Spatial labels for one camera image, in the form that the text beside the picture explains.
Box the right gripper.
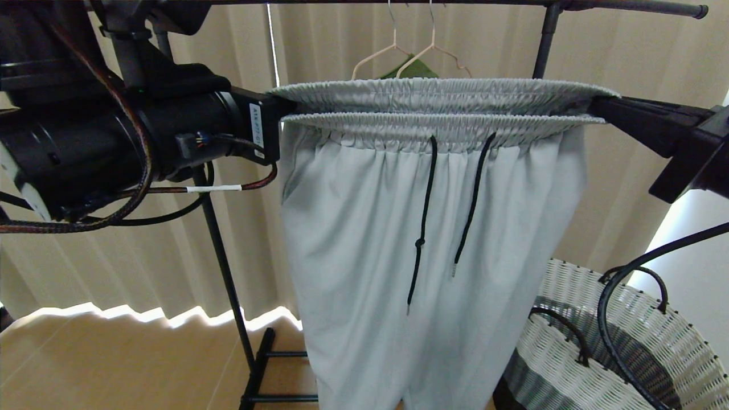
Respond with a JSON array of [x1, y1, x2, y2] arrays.
[[649, 105, 729, 204]]

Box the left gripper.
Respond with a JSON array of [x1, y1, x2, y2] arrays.
[[0, 85, 281, 223]]

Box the pink clothes hanger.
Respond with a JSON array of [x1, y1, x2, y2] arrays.
[[350, 0, 412, 80], [396, 0, 473, 79]]

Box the pale grey shorts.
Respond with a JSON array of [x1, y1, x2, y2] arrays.
[[268, 77, 620, 410]]

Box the green printed shirt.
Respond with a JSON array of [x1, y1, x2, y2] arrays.
[[380, 54, 439, 79]]

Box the black clothes rack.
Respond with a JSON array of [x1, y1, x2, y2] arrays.
[[151, 0, 710, 410]]

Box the white laundry basket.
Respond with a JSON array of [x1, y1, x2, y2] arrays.
[[493, 259, 729, 410]]

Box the beige curtain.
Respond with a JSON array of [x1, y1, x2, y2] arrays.
[[0, 0, 729, 331]]

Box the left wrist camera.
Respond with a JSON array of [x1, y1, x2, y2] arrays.
[[85, 0, 231, 100]]

